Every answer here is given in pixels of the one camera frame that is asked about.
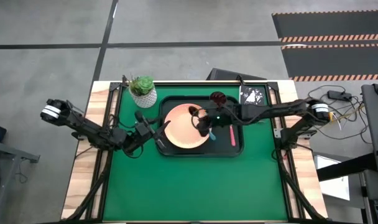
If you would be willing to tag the red faceted cup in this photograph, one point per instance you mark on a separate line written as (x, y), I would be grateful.
(218, 97)

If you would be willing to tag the black desk beam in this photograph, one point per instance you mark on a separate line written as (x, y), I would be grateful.
(344, 168)

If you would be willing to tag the black paperback book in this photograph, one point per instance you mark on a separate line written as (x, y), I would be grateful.
(252, 96)

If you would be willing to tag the black power adapter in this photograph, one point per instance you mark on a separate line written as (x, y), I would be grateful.
(339, 95)

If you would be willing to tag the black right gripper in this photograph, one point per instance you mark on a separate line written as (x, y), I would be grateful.
(215, 117)

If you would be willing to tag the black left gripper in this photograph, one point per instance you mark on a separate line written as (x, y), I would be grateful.
(144, 137)

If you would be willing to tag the green table mat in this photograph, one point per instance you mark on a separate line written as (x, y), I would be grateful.
(176, 186)

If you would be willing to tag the white paper sheet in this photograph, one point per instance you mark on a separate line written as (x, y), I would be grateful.
(333, 186)

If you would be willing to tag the black orange-striped floor mat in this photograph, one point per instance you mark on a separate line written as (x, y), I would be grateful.
(332, 23)
(335, 60)

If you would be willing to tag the grey desk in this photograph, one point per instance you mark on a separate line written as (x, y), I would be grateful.
(375, 124)
(5, 152)

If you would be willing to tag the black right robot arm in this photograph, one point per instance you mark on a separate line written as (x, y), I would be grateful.
(270, 109)

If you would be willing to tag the succulent in white patterned pot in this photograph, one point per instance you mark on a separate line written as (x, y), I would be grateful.
(142, 85)

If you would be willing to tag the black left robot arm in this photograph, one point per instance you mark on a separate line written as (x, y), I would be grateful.
(92, 130)

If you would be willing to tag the black serving tray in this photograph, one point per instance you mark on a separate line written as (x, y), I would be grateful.
(223, 146)

